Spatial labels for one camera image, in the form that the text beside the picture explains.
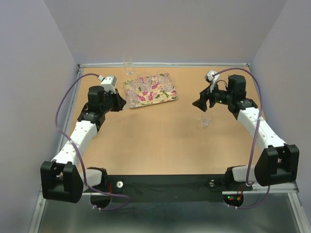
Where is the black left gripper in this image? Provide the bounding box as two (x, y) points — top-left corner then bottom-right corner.
(101, 88), (126, 114)

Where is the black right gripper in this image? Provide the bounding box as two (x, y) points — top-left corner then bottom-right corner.
(191, 82), (233, 112)

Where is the small clear glass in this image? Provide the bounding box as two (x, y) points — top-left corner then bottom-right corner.
(130, 80), (137, 89)

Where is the tall clear glass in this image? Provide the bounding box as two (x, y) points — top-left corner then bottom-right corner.
(122, 53), (135, 75)

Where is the clear faceted glass tumbler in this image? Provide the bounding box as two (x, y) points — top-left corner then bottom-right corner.
(156, 69), (170, 84)

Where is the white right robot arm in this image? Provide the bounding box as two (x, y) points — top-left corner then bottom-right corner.
(193, 70), (299, 189)

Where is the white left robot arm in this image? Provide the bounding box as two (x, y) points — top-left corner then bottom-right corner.
(40, 84), (126, 203)

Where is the floral patterned tray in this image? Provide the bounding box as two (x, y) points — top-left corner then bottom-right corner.
(123, 75), (177, 109)

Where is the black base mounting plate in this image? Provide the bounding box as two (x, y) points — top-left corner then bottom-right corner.
(95, 174), (252, 203)

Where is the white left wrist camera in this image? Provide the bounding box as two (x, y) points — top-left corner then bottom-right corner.
(98, 75), (117, 94)

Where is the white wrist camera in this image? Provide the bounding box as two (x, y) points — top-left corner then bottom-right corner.
(205, 70), (220, 93)
(98, 75), (117, 94)

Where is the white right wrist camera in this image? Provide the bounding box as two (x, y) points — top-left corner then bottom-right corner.
(205, 70), (220, 93)

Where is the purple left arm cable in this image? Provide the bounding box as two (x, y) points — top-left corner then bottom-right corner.
(55, 73), (131, 211)

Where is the aluminium front frame rail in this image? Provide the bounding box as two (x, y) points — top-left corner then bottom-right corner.
(38, 172), (298, 195)

